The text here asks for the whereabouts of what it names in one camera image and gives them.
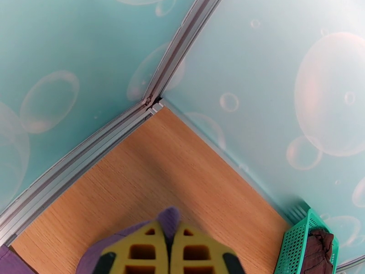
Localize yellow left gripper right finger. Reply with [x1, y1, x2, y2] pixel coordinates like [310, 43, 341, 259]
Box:
[170, 222, 247, 274]

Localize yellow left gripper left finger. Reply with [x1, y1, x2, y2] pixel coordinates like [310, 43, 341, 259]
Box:
[93, 220, 170, 274]

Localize purple trousers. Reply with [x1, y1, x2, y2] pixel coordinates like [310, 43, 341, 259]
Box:
[0, 206, 182, 274]

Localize dark brown trousers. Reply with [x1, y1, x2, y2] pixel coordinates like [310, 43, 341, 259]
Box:
[303, 228, 335, 274]

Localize teal plastic basket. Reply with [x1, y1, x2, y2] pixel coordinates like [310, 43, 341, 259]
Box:
[273, 207, 340, 274]

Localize aluminium floor side rail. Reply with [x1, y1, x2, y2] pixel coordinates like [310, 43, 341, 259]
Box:
[0, 101, 165, 246]

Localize aluminium frame post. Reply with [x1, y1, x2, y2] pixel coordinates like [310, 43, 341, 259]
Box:
[143, 0, 224, 108]

